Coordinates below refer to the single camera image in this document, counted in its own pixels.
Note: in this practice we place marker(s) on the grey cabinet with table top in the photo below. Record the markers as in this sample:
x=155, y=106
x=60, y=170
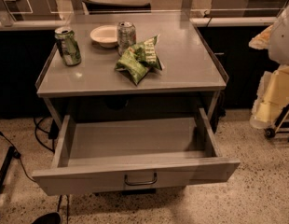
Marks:
x=169, y=56

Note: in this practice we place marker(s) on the metal drawer handle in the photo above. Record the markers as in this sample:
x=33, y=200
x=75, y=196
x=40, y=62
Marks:
x=135, y=182

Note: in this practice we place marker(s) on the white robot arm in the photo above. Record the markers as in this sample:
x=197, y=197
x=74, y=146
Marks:
x=275, y=39

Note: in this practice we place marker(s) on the black stand leg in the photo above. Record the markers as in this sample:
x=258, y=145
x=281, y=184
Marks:
x=11, y=153

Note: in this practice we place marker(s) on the open grey top drawer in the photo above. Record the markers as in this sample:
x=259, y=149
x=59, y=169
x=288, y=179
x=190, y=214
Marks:
x=94, y=157

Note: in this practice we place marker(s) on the white bowl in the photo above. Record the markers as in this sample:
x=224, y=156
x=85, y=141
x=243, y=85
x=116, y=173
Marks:
x=105, y=36

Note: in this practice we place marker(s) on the wheeled robot base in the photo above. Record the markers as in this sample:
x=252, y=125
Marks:
x=281, y=125

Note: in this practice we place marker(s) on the silver soda can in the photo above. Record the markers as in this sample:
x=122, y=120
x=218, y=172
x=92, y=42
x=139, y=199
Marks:
x=126, y=35

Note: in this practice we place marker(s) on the transparent acrylic barrier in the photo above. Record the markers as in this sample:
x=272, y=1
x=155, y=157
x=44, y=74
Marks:
x=36, y=14

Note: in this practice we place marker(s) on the green soda can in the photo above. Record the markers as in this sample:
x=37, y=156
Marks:
x=67, y=46

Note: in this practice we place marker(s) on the green jalapeno chip bag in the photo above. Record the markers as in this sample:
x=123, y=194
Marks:
x=139, y=59

